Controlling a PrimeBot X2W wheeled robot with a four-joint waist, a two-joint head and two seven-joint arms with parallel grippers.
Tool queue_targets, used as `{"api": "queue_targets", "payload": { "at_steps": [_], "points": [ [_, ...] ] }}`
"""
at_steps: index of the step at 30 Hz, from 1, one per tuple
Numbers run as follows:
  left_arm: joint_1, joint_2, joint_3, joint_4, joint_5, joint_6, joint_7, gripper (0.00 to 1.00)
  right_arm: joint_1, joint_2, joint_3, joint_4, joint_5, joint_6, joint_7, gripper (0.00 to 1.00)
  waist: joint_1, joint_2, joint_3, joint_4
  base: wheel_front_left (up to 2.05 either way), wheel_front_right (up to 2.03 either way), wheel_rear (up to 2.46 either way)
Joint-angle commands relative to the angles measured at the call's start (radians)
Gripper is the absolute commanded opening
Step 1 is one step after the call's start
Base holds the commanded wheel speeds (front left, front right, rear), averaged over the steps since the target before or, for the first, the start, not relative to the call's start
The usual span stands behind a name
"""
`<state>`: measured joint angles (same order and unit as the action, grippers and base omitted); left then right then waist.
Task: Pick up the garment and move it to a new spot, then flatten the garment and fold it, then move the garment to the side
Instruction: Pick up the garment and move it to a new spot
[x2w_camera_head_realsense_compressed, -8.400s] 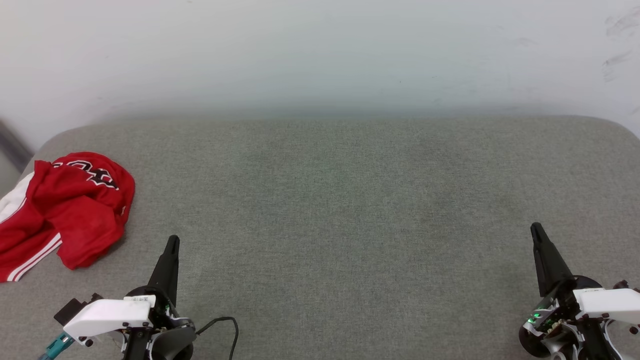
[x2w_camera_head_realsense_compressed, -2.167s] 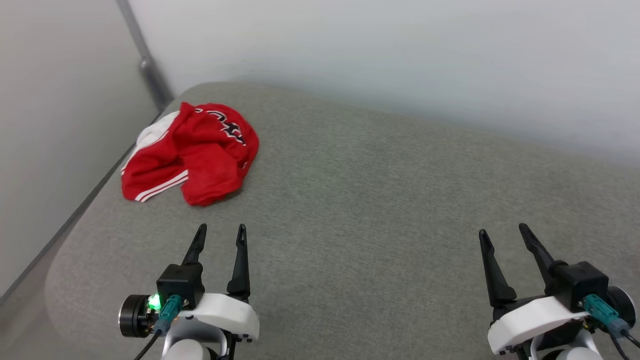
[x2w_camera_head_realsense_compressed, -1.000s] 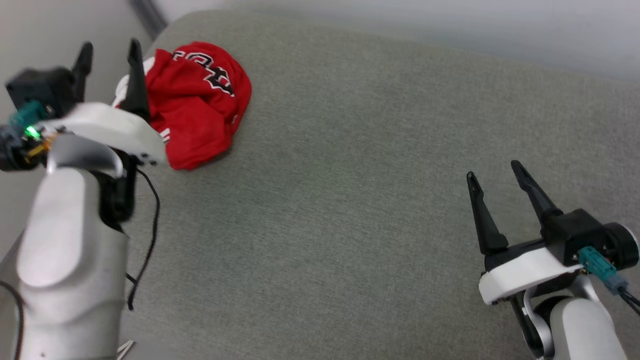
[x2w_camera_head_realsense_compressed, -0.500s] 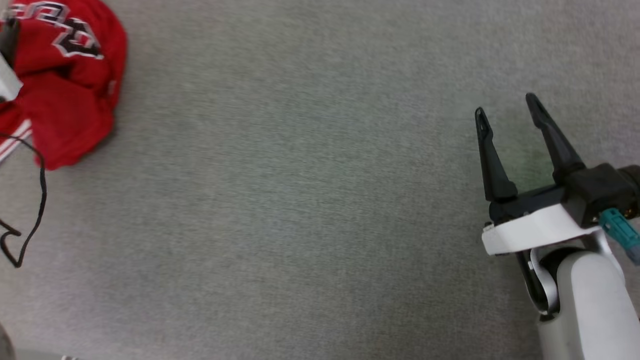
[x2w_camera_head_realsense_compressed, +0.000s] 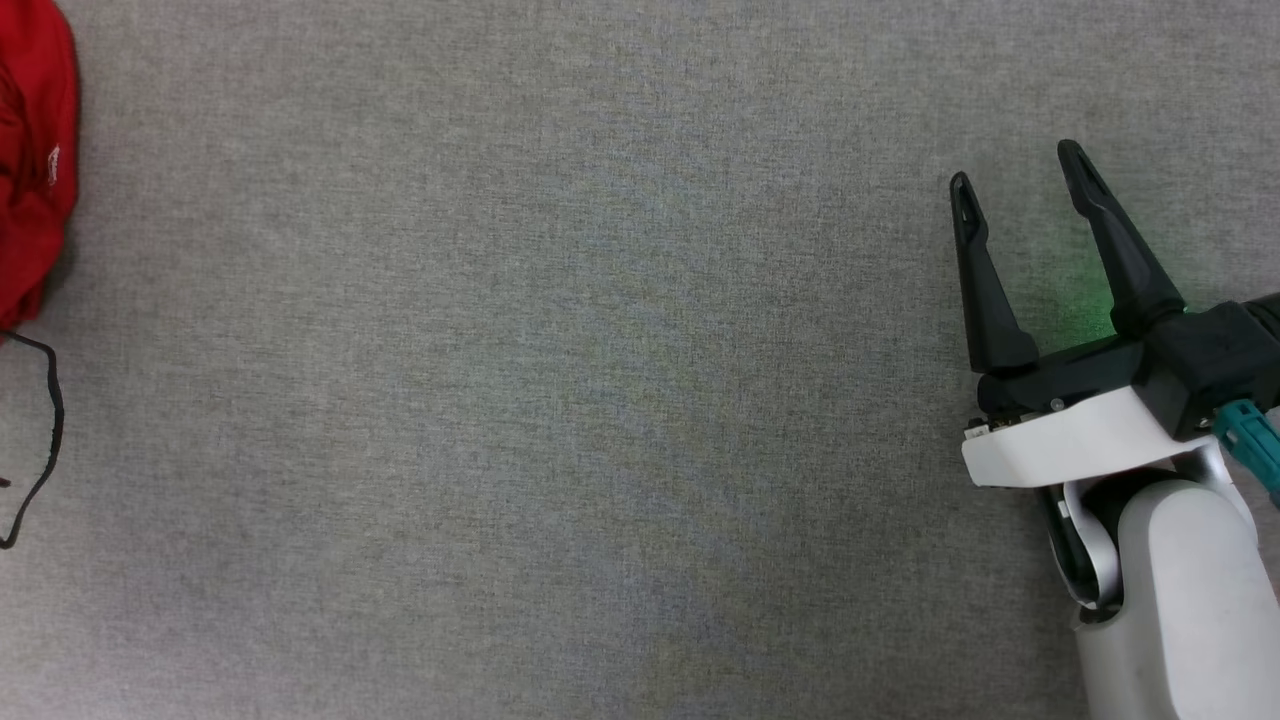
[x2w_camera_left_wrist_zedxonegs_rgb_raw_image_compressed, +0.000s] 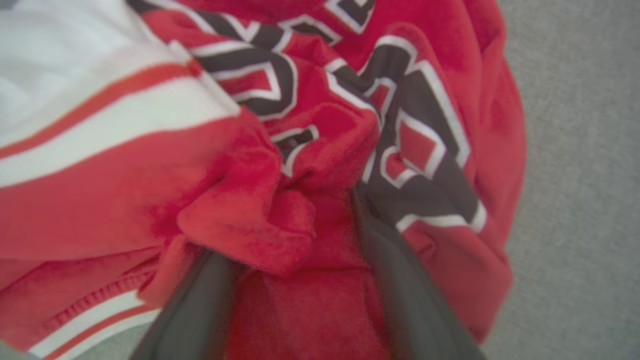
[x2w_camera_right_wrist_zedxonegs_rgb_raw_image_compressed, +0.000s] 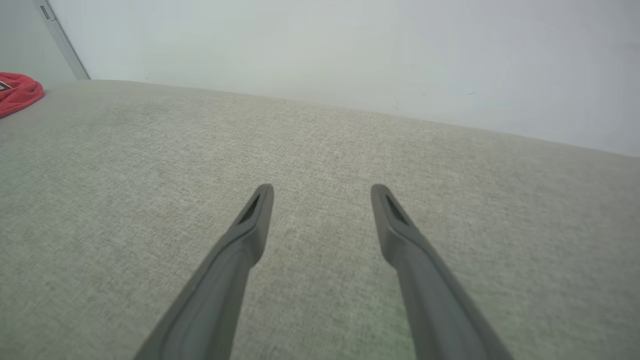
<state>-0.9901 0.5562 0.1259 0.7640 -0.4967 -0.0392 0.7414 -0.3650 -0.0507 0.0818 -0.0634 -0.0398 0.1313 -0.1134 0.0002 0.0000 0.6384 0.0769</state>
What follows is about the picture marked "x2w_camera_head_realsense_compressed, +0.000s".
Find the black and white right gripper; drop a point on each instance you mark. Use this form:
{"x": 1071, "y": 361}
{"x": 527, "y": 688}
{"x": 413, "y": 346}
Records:
{"x": 1070, "y": 440}

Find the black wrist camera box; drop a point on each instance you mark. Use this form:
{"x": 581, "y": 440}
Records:
{"x": 1215, "y": 360}

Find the red garment with white trim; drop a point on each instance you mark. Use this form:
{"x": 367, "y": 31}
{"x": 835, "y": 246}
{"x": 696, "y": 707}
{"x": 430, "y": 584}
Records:
{"x": 35, "y": 150}

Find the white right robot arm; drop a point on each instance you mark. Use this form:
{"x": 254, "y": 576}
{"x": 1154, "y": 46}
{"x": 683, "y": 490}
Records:
{"x": 1185, "y": 610}

